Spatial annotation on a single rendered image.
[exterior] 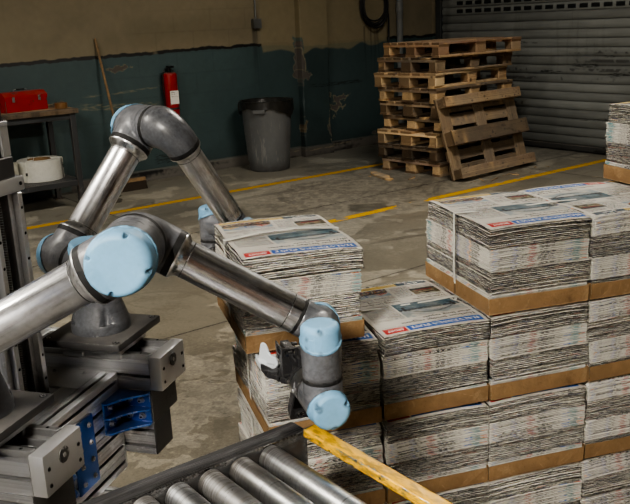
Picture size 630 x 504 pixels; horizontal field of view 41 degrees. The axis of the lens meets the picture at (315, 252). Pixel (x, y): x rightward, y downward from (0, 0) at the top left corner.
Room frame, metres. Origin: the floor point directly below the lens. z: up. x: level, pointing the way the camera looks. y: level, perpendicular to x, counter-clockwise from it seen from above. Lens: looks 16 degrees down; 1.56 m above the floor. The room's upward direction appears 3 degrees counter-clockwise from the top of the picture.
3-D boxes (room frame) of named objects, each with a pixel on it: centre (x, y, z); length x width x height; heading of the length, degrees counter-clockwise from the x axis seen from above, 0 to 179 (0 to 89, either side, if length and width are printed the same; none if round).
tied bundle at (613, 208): (2.25, -0.78, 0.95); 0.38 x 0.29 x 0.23; 17
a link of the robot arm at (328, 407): (1.42, 0.00, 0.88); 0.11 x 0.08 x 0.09; 17
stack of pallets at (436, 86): (8.85, -1.47, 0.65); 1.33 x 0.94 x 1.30; 131
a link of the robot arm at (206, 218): (2.48, 0.30, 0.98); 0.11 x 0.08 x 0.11; 46
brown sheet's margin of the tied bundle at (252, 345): (1.88, 0.05, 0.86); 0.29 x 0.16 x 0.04; 106
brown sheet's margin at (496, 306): (2.16, -0.51, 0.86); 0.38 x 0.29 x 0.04; 16
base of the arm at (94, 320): (2.04, 0.56, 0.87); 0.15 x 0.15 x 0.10
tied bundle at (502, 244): (2.16, -0.51, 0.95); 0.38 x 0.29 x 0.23; 16
